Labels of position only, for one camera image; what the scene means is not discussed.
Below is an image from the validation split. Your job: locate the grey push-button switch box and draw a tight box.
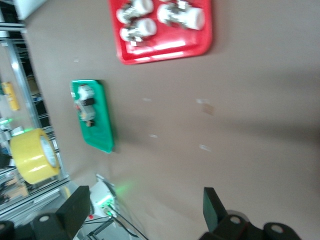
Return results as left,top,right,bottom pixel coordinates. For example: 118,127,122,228
74,98,97,121

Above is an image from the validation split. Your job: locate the red plastic tray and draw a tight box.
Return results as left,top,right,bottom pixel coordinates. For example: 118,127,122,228
107,0,213,66

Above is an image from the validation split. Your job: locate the aluminium profile rack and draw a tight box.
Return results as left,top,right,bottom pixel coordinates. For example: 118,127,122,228
0,22,72,223

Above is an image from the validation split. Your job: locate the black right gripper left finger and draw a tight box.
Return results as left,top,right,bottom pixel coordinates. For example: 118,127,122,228
32,185,91,240

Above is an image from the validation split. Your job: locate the green plastic tray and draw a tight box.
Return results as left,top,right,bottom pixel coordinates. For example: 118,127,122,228
69,79,115,154

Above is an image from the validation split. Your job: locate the small brown tape piece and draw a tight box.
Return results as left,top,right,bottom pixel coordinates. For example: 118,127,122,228
202,104,216,116

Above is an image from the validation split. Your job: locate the yellow packing tape roll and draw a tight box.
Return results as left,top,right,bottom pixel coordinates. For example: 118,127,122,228
9,128,61,185

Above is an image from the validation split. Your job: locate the white circuit breaker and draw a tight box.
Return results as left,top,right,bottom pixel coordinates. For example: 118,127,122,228
76,84,96,101

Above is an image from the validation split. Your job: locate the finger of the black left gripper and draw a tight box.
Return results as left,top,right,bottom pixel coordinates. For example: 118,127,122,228
0,153,12,169

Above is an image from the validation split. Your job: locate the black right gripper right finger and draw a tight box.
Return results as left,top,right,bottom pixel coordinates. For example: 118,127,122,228
199,187,251,240

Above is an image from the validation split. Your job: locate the white and metal pipe fitting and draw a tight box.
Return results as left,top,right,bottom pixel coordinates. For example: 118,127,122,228
116,0,155,24
119,18,158,48
156,1,205,30

